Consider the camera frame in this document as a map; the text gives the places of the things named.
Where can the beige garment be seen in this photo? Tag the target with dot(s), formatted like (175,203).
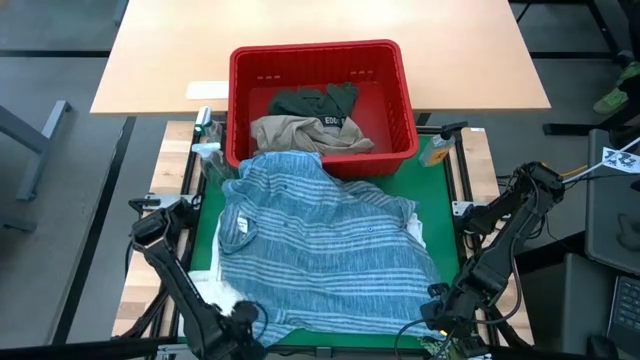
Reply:
(300,135)

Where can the green table mat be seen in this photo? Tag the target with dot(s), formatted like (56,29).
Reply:
(430,190)

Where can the person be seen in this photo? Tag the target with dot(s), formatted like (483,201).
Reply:
(612,102)

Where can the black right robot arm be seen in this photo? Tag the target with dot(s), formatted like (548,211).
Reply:
(520,210)

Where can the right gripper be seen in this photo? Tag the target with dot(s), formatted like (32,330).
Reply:
(455,315)

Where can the white canvas tote bag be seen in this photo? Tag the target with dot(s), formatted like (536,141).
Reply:
(210,292)

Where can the black computer mouse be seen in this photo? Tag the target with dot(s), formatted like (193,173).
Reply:
(602,347)

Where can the white paper fiducial tag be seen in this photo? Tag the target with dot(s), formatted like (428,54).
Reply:
(620,160)

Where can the grey metal table leg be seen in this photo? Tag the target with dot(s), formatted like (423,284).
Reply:
(35,142)

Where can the dark keyboard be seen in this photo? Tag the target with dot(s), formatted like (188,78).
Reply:
(627,310)

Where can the silver camera mount bar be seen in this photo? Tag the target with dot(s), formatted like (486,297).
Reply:
(310,352)

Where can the dark green garment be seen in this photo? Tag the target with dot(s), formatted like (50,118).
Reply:
(300,102)

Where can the grey cabinet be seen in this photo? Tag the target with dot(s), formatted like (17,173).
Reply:
(610,215)

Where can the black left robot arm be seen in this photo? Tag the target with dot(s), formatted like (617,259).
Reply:
(175,280)

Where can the white linen shirt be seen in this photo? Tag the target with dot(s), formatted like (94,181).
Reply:
(416,230)

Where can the light blue garment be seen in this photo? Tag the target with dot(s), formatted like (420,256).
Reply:
(325,250)

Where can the clear spray bottle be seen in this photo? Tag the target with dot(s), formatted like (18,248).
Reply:
(212,162)

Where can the red plastic laundry bin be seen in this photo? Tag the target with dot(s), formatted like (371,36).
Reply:
(390,125)

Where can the black aluminium table frame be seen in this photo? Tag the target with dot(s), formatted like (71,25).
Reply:
(462,170)

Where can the light wooden desk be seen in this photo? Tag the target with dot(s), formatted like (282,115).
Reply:
(175,40)

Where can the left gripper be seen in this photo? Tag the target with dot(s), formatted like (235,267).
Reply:
(242,335)

